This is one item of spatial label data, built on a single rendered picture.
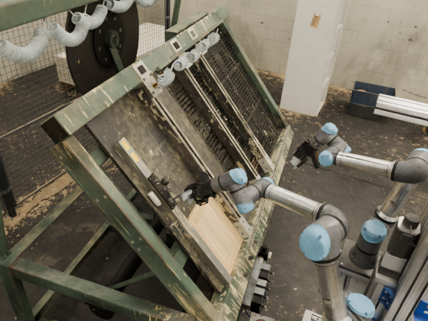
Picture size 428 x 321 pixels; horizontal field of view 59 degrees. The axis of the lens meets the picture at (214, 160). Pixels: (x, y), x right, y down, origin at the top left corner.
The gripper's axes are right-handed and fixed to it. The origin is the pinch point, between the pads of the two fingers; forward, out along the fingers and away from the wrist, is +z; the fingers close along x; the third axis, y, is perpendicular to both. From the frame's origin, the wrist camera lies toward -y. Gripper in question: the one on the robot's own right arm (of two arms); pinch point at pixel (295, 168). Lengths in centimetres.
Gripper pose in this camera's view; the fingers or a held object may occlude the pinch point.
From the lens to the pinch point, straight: 227.2
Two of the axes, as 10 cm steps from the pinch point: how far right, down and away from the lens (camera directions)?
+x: -4.4, 4.8, -7.6
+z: -4.7, 6.0, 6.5
